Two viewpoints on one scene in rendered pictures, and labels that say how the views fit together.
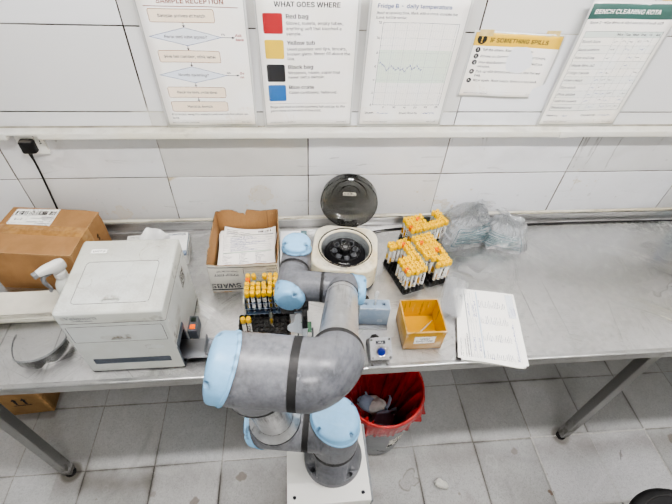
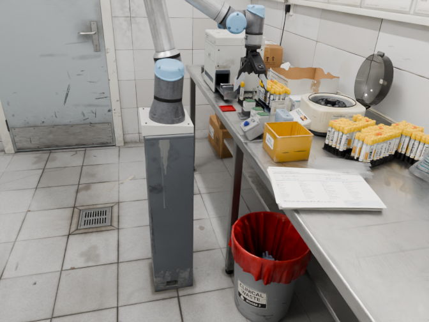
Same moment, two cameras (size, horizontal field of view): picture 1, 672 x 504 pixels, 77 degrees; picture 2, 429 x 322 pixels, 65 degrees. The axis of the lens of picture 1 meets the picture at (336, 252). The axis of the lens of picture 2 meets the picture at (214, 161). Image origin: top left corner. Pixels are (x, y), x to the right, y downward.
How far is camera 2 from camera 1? 1.60 m
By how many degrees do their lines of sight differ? 66
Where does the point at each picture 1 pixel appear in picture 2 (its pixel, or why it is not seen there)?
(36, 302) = not seen: hidden behind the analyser
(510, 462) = not seen: outside the picture
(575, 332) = (372, 264)
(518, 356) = (290, 200)
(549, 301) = (412, 246)
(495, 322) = (328, 190)
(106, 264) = not seen: hidden behind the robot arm
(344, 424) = (164, 64)
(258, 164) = (351, 41)
